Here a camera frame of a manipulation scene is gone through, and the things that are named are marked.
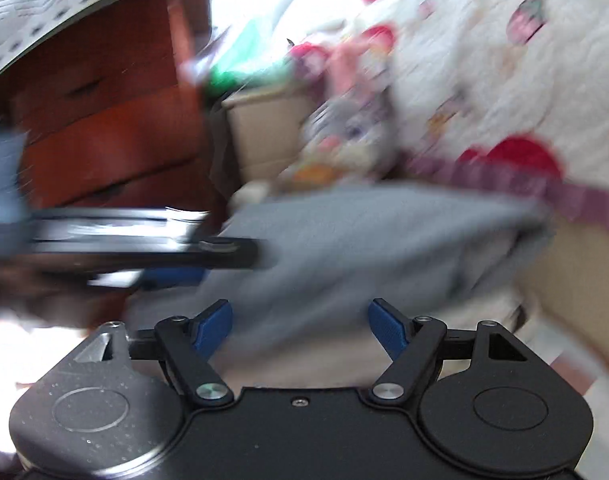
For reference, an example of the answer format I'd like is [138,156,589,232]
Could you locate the grey garment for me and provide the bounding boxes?
[126,184,554,362]

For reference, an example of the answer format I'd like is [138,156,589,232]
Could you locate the red wooden drawer cabinet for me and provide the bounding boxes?
[0,0,231,321]

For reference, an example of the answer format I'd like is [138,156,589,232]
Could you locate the beige bed base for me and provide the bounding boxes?
[517,216,609,367]

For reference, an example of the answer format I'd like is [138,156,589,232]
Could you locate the colourful toy pile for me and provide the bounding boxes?
[280,24,399,191]

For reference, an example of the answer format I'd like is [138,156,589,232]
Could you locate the bear print quilt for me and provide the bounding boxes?
[370,0,609,229]

